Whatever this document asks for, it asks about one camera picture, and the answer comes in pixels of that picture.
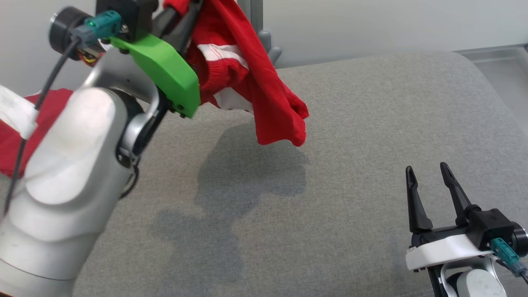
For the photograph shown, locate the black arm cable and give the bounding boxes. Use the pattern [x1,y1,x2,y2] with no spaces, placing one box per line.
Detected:
[3,37,83,216]
[501,256,528,286]

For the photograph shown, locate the white strap on left arm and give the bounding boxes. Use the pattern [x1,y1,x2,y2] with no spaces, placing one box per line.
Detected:
[0,85,38,139]

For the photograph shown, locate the teal left camera connector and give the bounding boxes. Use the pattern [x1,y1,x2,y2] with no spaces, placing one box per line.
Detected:
[84,10,123,40]

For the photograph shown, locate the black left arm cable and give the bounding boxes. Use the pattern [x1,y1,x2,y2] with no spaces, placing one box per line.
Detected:
[3,37,83,216]

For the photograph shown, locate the teal camera connector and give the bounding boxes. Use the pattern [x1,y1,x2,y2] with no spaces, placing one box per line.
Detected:
[84,10,123,40]
[490,238,521,267]

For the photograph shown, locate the teal right camera connector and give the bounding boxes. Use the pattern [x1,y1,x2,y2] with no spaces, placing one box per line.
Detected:
[490,238,521,267]

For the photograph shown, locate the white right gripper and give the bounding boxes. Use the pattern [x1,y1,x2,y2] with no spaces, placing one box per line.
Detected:
[405,162,494,273]

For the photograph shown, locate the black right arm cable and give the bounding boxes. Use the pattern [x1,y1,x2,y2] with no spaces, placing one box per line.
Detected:
[501,256,528,286]

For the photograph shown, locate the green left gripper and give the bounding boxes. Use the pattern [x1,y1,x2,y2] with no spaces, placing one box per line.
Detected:
[108,0,203,120]

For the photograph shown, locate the red shorts with white stripe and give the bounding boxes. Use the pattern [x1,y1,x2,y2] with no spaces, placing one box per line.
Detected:
[163,0,310,147]

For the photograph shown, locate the grey metal stand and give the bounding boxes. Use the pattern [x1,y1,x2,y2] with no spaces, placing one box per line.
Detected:
[247,0,283,68]

